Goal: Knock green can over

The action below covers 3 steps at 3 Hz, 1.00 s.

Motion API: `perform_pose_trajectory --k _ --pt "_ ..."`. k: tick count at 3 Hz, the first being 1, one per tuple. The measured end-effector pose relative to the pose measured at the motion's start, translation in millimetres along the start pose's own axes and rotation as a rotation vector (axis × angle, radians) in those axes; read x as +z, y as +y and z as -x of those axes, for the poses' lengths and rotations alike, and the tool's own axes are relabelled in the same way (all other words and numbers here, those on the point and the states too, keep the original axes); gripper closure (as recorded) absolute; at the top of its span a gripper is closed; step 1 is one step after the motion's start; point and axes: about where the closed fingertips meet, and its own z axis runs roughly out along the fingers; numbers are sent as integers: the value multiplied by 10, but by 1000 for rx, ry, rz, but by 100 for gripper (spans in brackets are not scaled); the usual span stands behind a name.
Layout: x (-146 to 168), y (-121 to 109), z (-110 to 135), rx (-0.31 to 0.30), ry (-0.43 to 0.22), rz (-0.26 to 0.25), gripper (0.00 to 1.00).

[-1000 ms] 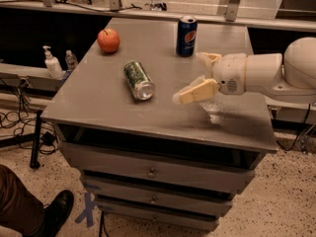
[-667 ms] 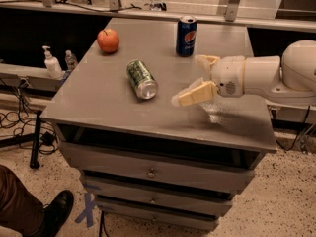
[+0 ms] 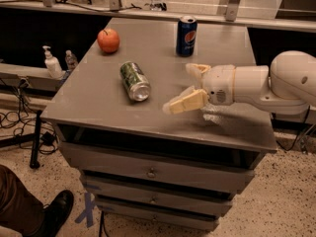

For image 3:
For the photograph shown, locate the white pump sanitizer bottle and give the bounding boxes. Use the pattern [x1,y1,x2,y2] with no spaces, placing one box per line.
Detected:
[42,45,62,79]

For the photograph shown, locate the black stand leg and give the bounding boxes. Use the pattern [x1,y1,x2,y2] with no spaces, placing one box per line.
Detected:
[30,111,41,169]

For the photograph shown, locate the red apple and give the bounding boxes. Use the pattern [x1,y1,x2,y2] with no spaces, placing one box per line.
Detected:
[97,29,120,53]

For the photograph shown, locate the black leather shoe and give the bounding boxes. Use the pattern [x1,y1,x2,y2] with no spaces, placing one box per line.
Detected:
[31,190,74,237]

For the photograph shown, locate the green soda can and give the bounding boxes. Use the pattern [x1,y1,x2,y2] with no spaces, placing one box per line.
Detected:
[119,61,151,102]

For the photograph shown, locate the drawer with knob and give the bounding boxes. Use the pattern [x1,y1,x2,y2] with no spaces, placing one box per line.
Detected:
[80,175,234,217]
[59,142,254,193]
[94,197,221,232]

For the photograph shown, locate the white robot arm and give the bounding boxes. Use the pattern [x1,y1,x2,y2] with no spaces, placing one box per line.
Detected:
[163,50,316,115]

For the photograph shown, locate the grey drawer cabinet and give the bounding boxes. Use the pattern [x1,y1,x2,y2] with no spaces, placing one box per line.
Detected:
[40,17,278,232]

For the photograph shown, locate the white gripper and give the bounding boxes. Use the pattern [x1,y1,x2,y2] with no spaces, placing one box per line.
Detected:
[162,63,236,115]

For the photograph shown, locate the bottom drawer with knob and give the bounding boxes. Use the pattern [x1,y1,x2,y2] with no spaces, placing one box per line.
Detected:
[94,197,221,232]

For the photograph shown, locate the clear small plastic bottle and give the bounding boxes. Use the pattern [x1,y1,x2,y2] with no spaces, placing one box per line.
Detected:
[65,50,78,71]

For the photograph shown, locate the blue tape cross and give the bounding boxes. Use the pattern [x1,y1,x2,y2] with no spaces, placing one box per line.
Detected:
[74,191,108,234]

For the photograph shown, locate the middle drawer with knob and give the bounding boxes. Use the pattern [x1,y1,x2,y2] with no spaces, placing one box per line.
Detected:
[80,175,234,217]

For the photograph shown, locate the black floor cables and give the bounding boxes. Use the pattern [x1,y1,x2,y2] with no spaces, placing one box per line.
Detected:
[0,77,60,156]

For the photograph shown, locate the blue Pepsi can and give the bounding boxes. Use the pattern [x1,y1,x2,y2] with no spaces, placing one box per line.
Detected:
[176,16,198,57]

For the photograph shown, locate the top drawer with knob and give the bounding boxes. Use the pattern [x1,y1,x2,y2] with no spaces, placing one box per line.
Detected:
[59,142,254,193]

